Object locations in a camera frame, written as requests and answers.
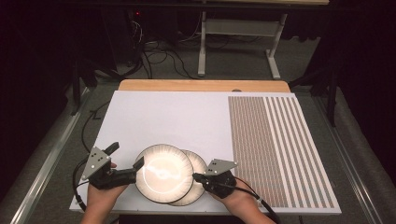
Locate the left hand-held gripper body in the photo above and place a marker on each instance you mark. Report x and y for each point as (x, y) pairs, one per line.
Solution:
(95, 163)

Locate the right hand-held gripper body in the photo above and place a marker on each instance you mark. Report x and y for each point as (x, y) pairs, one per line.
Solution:
(219, 183)

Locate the white plate with dark rim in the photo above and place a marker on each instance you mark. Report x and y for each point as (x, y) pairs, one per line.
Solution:
(199, 165)
(165, 174)

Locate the person's right hand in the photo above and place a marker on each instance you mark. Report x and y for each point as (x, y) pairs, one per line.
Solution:
(241, 200)

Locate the person's left hand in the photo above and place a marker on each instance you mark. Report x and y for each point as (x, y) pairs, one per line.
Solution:
(104, 197)

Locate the white board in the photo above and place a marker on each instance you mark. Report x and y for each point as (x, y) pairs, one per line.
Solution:
(162, 121)

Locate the striped brown and white mat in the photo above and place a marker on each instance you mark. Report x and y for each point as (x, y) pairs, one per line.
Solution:
(274, 149)

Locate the black metal stand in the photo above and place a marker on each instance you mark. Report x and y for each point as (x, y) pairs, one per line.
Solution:
(81, 81)
(331, 93)

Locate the wooden table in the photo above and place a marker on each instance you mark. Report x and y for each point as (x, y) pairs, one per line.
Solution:
(202, 85)

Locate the aluminium floor rail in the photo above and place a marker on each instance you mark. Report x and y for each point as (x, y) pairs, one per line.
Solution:
(46, 161)
(348, 161)

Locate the white metal desk frame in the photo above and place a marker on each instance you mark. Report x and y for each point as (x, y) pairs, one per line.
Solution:
(241, 28)

